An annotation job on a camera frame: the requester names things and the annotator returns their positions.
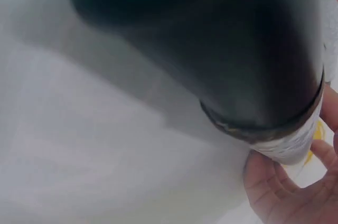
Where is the person's right hand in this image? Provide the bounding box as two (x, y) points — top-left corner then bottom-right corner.
(242, 84), (338, 224)

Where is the black cylinder with white end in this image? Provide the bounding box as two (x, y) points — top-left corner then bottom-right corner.
(70, 0), (326, 166)

